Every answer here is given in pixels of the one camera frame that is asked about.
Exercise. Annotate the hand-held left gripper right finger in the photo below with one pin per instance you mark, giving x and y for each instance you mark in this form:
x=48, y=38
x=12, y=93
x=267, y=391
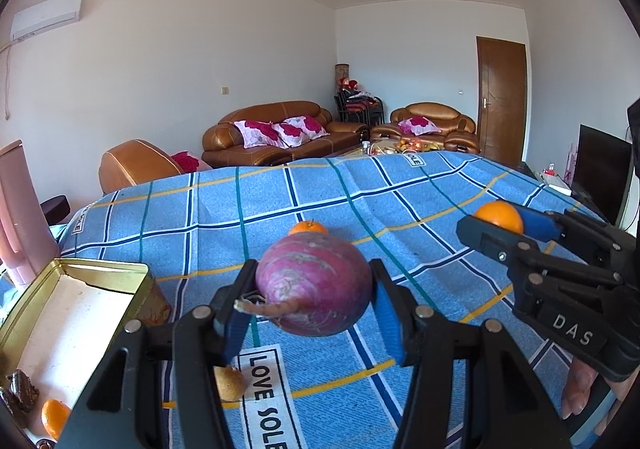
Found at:
x=387, y=324

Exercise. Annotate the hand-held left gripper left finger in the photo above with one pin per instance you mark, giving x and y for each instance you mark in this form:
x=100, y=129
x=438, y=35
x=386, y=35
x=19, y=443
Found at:
x=235, y=324

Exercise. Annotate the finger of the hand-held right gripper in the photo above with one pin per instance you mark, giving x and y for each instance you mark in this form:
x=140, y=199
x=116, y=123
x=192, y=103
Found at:
x=542, y=225
x=490, y=241

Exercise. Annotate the orange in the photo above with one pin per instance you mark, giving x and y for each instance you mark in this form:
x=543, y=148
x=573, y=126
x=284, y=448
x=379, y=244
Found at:
x=55, y=416
x=500, y=216
x=307, y=228

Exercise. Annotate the purple-red radish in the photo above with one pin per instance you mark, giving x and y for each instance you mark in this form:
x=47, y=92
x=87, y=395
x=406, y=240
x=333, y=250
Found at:
x=315, y=279

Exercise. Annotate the gold tin box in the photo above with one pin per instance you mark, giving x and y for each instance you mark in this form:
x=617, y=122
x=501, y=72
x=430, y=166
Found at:
x=152, y=301

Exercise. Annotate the brown water chestnut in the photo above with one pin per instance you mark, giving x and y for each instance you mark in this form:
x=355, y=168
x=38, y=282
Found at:
x=25, y=384
x=9, y=406

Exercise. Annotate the person's right hand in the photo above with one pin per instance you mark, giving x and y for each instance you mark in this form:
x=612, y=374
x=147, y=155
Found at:
x=580, y=386

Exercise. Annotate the small tan potato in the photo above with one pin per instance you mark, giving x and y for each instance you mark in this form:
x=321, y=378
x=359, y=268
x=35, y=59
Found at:
x=230, y=381

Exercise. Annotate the blue plaid blanket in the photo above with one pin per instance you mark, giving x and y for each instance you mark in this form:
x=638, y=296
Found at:
x=425, y=209

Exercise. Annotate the black television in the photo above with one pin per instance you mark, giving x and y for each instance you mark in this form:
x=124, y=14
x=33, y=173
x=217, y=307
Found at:
x=600, y=169

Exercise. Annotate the brown leather armchair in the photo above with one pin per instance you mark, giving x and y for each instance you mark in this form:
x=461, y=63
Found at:
x=455, y=129
x=135, y=164

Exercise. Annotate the cluttered coffee table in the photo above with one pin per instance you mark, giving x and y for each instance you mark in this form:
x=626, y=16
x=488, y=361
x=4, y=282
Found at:
x=400, y=146

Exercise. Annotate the brown wooden door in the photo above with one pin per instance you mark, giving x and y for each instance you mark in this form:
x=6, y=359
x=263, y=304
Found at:
x=501, y=99

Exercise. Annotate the pink floral pillow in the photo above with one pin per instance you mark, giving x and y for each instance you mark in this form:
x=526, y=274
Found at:
x=257, y=133
x=187, y=161
x=420, y=125
x=300, y=129

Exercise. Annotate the white box liner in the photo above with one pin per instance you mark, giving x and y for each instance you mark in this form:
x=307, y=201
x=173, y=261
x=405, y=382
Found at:
x=65, y=329

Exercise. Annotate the brown leather sofa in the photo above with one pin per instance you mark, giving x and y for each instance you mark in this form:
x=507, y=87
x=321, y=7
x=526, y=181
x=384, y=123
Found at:
x=280, y=156

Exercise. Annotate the stack of dark chairs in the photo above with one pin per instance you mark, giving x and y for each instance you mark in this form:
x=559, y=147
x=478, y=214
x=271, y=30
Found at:
x=357, y=101

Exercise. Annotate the white air conditioner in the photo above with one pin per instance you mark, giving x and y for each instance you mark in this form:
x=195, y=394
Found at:
x=47, y=19

